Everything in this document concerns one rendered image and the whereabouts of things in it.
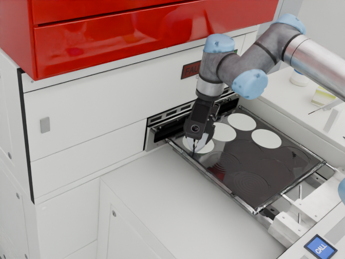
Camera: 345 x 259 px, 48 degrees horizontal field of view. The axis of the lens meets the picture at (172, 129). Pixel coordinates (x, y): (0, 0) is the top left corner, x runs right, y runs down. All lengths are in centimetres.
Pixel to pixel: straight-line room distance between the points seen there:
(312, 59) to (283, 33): 10
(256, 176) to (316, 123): 32
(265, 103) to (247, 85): 52
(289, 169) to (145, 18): 64
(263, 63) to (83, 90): 43
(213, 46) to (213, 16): 12
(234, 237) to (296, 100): 59
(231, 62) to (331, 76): 23
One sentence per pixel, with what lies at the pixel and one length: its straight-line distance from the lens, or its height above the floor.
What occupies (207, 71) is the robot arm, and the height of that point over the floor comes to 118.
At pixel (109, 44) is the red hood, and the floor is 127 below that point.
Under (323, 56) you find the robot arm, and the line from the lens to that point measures 90.
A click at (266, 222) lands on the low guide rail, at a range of 113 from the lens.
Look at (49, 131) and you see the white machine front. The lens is 97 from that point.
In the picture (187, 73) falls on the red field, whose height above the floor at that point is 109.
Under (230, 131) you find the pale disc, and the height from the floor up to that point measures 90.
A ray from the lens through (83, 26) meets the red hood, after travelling 81.
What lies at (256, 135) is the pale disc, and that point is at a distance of 132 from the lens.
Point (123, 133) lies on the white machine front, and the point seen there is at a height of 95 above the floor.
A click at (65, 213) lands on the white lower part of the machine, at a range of 120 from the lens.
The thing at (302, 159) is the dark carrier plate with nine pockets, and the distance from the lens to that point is 130.
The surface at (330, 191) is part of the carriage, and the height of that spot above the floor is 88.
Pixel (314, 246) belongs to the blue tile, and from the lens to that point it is 96.
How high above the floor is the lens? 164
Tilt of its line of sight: 37 degrees down
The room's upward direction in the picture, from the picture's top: 10 degrees clockwise
